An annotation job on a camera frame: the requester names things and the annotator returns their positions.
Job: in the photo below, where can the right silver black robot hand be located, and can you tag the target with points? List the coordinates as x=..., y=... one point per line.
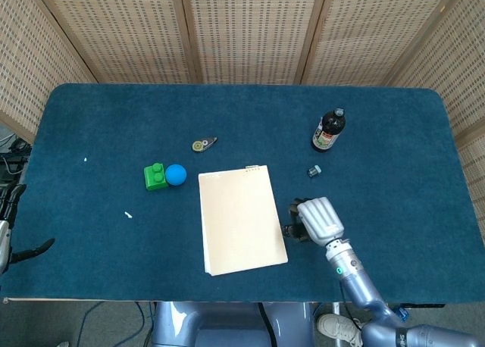
x=322, y=222

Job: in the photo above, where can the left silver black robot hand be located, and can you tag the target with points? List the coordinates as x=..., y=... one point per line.
x=3, y=244

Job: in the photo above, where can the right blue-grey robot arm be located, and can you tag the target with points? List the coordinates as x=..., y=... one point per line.
x=356, y=282

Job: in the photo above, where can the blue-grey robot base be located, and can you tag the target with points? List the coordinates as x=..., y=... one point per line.
x=227, y=326

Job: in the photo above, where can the small clear pencil sharpener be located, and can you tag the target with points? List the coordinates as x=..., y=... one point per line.
x=314, y=171

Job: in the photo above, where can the cream paper notepad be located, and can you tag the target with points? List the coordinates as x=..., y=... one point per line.
x=240, y=222

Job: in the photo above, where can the dark glass bottle with label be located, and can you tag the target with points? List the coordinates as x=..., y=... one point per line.
x=326, y=135

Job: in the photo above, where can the white sneaker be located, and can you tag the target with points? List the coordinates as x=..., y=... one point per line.
x=337, y=328

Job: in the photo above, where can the small blue plastic object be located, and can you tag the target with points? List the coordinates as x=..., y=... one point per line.
x=402, y=314

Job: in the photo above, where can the correction tape dispenser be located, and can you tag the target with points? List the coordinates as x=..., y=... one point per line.
x=200, y=145

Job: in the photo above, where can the blue ball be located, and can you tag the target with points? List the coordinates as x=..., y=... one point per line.
x=176, y=174

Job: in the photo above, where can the green toy building block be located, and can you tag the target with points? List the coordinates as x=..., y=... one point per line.
x=154, y=178

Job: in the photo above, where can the blue felt table mat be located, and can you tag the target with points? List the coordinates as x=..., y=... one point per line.
x=113, y=116

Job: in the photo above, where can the woven bamboo screen panel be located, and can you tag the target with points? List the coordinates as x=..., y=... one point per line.
x=371, y=32
x=34, y=66
x=125, y=32
x=462, y=78
x=250, y=32

